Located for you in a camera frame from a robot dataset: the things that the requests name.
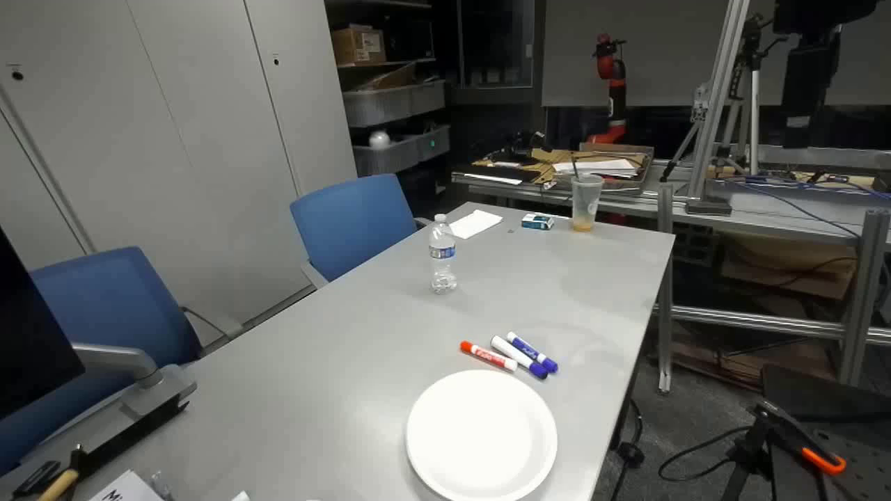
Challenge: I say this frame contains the brown cardboard box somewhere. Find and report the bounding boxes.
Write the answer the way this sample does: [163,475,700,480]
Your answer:
[331,21,388,66]

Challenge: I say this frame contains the blue Expo marker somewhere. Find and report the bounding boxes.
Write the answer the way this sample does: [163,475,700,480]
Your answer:
[490,334,553,380]
[505,331,559,376]

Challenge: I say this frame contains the cardboard clutter pile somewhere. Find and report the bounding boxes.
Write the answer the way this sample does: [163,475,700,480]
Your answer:
[472,138,657,196]

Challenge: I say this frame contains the blue office chair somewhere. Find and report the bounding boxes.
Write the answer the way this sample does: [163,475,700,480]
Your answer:
[0,245,206,475]
[291,171,422,287]

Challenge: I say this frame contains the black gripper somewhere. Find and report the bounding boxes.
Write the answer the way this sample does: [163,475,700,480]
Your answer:
[774,0,881,149]

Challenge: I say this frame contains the black tool with wooden handle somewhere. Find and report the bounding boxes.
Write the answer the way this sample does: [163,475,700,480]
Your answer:
[11,398,193,501]

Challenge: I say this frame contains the white cabinet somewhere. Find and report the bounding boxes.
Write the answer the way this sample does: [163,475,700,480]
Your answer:
[0,0,359,329]

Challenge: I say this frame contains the red Expo marker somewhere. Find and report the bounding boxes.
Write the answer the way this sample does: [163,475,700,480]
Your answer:
[456,336,522,376]

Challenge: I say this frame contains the black monitor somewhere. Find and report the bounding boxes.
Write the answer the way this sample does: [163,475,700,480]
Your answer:
[0,228,86,422]

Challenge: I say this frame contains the aluminium frame workbench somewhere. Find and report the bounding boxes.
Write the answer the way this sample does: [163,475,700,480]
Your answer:
[452,146,891,388]

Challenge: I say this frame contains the grey camera tripod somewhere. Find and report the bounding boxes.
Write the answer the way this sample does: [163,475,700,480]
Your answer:
[661,14,774,182]

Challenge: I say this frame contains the white foam plate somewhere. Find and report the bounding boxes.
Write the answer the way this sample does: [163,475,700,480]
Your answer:
[405,368,559,501]

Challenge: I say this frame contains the grey monitor stand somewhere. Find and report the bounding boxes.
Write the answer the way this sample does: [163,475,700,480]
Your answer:
[69,341,202,422]

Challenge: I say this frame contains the aluminium frame post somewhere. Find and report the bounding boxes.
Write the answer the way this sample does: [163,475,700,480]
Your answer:
[685,0,756,216]

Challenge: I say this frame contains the clear plastic cup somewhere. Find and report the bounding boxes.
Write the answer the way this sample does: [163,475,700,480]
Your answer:
[568,171,607,234]

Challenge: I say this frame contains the clear plastic water bottle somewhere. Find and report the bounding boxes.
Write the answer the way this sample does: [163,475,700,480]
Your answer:
[426,210,462,295]

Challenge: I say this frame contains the black tripod with orange clamp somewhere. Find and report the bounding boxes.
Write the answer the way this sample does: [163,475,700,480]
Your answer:
[722,398,849,501]

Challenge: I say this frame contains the white paper sheet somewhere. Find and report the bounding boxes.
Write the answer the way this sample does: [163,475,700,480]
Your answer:
[448,209,505,242]

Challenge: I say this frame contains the red fire extinguisher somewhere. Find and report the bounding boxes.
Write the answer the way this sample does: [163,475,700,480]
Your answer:
[593,34,630,146]

